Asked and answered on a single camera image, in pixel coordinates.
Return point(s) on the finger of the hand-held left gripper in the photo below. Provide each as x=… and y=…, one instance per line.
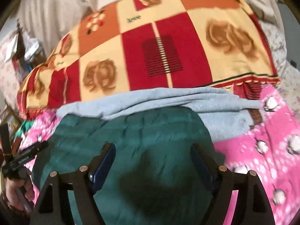
x=32, y=151
x=5, y=140

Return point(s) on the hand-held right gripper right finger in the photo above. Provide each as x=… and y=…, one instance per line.
x=201, y=166

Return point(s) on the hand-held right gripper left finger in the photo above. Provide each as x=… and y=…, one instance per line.
x=103, y=168

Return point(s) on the dark green padded jacket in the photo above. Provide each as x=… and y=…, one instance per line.
x=140, y=133

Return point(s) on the person's left hand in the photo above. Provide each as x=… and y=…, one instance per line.
x=16, y=192

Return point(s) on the green cloth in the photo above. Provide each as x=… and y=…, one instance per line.
x=27, y=126

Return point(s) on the pink penguin print blanket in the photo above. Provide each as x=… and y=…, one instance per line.
x=257, y=133

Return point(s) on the light blue sweater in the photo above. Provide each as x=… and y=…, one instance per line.
x=164, y=98

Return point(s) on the silvery plastic bag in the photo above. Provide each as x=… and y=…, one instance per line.
x=32, y=49

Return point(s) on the red orange checked blanket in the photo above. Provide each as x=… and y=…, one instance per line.
x=136, y=58

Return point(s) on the floral bedsheet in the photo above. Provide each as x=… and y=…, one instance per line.
x=279, y=42

